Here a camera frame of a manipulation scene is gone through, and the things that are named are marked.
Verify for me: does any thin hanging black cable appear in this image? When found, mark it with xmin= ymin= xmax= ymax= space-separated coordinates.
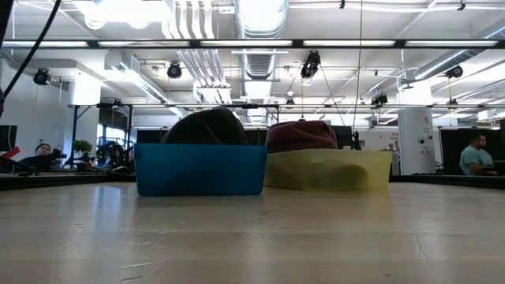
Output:
xmin=352 ymin=0 xmax=364 ymax=132

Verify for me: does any black aluminium rig frame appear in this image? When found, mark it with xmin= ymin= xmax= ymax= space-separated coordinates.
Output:
xmin=0 ymin=170 xmax=505 ymax=192

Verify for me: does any red flat object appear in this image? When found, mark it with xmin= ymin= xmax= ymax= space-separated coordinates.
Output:
xmin=0 ymin=146 xmax=21 ymax=160

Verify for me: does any dark grey cap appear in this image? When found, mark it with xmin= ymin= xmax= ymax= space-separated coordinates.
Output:
xmin=160 ymin=106 xmax=250 ymax=146

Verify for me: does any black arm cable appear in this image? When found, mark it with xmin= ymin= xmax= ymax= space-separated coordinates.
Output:
xmin=2 ymin=0 xmax=63 ymax=99

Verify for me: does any person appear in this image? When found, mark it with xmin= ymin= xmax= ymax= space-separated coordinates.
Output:
xmin=458 ymin=133 xmax=499 ymax=177
xmin=18 ymin=142 xmax=67 ymax=172

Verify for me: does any black partition panel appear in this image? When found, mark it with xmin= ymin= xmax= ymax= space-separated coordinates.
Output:
xmin=439 ymin=126 xmax=505 ymax=175

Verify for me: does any black computer monitor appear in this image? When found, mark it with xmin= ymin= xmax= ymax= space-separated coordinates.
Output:
xmin=0 ymin=125 xmax=18 ymax=153
xmin=330 ymin=125 xmax=354 ymax=151
xmin=136 ymin=129 xmax=171 ymax=145

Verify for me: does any blue plastic bin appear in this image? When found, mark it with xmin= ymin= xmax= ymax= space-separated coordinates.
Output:
xmin=133 ymin=143 xmax=269 ymax=198

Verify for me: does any red corduroy cap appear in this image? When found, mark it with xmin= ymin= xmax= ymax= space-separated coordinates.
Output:
xmin=264 ymin=119 xmax=339 ymax=155

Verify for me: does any silver ceiling air duct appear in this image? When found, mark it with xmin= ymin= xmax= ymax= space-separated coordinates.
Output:
xmin=233 ymin=0 xmax=290 ymax=127

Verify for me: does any black background equipment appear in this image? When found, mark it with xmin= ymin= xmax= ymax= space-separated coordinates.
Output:
xmin=95 ymin=141 xmax=136 ymax=175

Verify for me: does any white pillar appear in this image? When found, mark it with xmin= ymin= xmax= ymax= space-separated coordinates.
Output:
xmin=397 ymin=107 xmax=436 ymax=176

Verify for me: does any green plant in white pot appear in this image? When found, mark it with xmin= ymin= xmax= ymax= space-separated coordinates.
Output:
xmin=73 ymin=139 xmax=93 ymax=155

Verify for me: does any black curved object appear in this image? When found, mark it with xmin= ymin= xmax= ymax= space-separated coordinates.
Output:
xmin=0 ymin=155 xmax=37 ymax=177

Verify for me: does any yellow plastic bin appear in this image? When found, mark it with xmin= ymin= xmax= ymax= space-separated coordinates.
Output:
xmin=263 ymin=148 xmax=393 ymax=193

